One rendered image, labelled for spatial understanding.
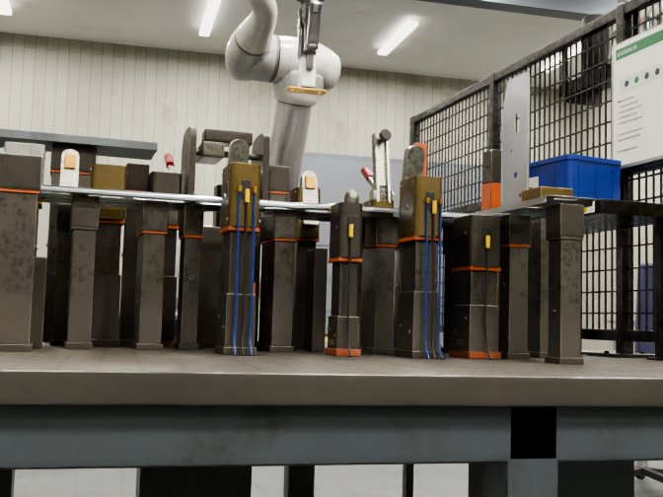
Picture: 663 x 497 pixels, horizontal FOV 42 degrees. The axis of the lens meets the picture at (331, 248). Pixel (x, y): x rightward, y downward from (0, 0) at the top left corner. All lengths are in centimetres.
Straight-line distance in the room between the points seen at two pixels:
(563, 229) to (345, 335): 44
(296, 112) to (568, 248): 108
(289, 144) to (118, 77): 949
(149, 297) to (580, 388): 85
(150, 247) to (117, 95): 1015
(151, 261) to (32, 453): 67
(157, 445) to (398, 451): 31
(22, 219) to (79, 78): 1036
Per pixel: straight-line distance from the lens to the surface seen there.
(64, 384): 105
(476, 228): 169
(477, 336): 169
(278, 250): 173
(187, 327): 173
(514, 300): 174
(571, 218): 160
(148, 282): 168
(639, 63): 216
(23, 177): 153
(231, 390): 105
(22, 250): 152
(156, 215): 169
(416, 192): 163
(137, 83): 1185
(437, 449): 117
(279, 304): 173
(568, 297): 159
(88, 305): 167
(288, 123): 244
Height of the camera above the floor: 77
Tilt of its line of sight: 5 degrees up
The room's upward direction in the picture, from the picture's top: 2 degrees clockwise
